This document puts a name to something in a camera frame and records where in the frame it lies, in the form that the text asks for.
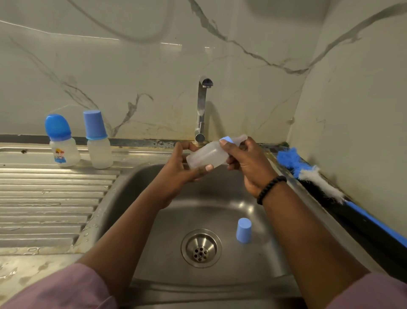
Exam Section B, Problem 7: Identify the person's left forearm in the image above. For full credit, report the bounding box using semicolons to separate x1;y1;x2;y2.
76;185;176;300

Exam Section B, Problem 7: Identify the translucent bottle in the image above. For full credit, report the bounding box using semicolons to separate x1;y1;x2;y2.
83;110;114;169
186;134;249;171

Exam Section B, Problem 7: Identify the translucent bottle front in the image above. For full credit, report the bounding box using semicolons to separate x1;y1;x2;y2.
83;110;114;169

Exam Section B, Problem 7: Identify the person's right forearm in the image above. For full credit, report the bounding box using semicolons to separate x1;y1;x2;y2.
261;181;373;309

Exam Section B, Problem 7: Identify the metal sink drain strainer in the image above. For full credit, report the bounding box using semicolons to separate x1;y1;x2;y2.
181;228;223;268

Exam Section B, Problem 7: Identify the chrome sink faucet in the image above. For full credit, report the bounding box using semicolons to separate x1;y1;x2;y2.
194;76;215;144

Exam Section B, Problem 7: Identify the blue and white bottle brush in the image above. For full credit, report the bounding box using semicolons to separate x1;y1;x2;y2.
276;148;407;248

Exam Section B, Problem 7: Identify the person's right hand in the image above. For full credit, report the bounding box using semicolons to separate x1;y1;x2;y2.
219;137;281;198

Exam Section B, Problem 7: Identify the pink shirt sleeve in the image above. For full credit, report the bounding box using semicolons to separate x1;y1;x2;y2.
0;262;118;309
326;272;407;309

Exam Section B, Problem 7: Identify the person's left hand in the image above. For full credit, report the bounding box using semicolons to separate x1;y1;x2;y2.
148;141;215;208

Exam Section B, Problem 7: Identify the blue cylindrical bottle cap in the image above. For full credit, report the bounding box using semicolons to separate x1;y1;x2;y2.
236;217;253;244

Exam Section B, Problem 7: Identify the black bead bracelet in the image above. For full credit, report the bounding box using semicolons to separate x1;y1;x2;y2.
256;176;288;206

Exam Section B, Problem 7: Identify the stainless steel sink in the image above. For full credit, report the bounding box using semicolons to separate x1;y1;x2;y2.
0;143;389;309

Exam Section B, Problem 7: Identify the cartoon print baby bottle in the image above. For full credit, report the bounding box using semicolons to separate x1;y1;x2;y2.
45;113;81;168

